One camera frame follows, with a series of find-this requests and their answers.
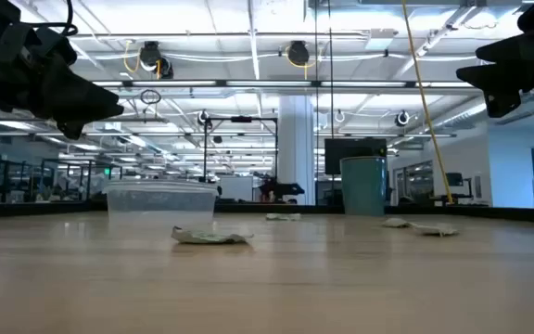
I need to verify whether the green white sweetener packet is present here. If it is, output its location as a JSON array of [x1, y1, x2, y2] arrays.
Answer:
[[172, 225, 254, 246], [265, 212, 302, 222], [410, 223, 459, 238]]

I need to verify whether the clear plastic container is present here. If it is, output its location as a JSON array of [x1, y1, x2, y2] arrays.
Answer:
[[106, 179, 220, 229]]

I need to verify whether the black monitor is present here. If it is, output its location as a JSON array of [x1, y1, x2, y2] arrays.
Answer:
[[324, 137, 388, 176]]

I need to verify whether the white panel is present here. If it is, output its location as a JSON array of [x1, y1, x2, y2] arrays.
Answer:
[[219, 175, 255, 202]]

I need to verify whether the teal cup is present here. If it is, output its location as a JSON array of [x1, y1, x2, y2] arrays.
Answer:
[[339, 156, 388, 217]]

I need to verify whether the long ceiling light strip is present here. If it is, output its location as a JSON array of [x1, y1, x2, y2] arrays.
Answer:
[[93, 79, 475, 89]]

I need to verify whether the white building column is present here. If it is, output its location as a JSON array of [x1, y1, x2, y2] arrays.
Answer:
[[277, 95, 317, 206]]

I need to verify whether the yellow cable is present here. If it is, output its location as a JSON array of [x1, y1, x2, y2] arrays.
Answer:
[[400, 0, 456, 205]]

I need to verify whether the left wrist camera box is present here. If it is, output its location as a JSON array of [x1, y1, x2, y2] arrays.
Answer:
[[0, 22, 32, 64]]

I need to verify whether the black table frame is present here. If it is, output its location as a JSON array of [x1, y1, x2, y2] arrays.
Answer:
[[0, 199, 534, 225]]

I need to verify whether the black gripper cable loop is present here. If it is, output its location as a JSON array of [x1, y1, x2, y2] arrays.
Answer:
[[25, 0, 79, 37]]

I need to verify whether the black hanging cable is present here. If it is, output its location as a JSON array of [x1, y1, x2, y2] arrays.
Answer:
[[313, 0, 319, 205], [327, 0, 335, 140]]

